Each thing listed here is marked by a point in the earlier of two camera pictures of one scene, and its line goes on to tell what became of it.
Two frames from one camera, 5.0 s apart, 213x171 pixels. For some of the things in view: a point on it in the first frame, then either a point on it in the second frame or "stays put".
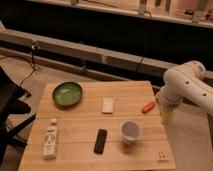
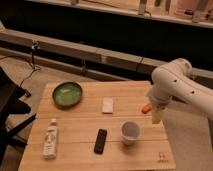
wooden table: [97, 126] stays put
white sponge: [107, 105] stays put
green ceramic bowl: [67, 94] stays put
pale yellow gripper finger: [167, 117] -> [156, 116]
